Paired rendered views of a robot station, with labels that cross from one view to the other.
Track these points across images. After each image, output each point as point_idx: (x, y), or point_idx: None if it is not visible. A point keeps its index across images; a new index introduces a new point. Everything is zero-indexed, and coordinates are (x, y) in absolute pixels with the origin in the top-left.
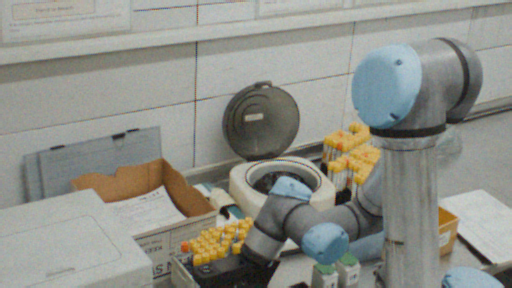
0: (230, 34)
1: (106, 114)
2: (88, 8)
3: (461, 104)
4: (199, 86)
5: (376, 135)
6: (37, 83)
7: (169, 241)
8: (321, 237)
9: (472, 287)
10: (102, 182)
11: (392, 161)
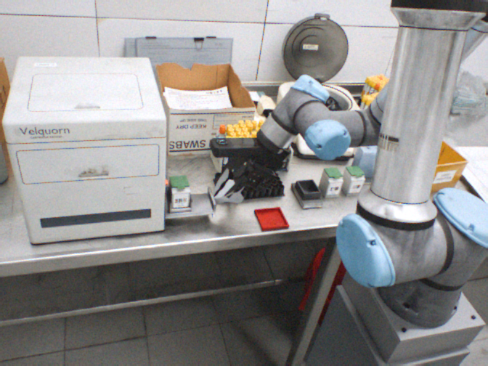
0: None
1: (192, 18)
2: None
3: None
4: (269, 11)
5: (396, 6)
6: None
7: (212, 123)
8: (323, 131)
9: (465, 210)
10: (180, 72)
11: (408, 41)
